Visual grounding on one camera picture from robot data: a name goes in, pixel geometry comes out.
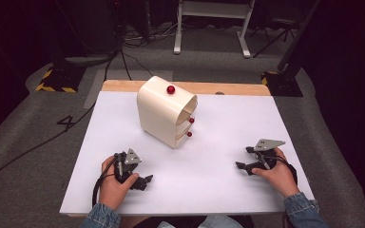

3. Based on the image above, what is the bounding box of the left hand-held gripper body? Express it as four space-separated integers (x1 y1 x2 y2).
113 147 143 185

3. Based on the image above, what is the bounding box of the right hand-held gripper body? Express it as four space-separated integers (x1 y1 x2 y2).
253 139 286 171

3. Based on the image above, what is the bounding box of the person's left hand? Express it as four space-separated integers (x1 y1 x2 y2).
98 155 140 212

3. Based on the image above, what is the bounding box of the person's right hand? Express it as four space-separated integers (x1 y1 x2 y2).
251 146 300 200

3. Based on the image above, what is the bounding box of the white table mat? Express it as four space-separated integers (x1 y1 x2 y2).
59 90 316 217

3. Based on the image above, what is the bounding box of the cream drawer with red knob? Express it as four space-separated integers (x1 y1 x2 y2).
174 127 194 149
175 108 196 135

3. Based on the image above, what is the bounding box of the person's lap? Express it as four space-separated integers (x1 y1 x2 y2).
119 214 255 228

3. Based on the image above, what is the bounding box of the cream drawer cabinet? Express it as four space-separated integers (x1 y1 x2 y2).
136 75 199 150

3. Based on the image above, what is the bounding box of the black stand with striped base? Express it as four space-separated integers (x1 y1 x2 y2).
35 0 86 94
260 0 322 98

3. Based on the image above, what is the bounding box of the black tripod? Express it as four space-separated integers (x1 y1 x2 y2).
252 17 298 59

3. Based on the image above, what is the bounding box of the right hand-held gripper black cable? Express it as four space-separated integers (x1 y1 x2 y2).
273 154 299 186

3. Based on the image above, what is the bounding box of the hand-held gripper black cable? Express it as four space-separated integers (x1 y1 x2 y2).
91 154 119 209
273 154 299 186

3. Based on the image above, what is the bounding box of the left hand-held gripper black cable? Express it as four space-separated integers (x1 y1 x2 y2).
91 154 119 209

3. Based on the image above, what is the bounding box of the long black floor cable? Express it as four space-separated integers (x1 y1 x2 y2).
0 102 97 192

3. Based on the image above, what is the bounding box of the white desk frame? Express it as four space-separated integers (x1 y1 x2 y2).
173 0 257 59

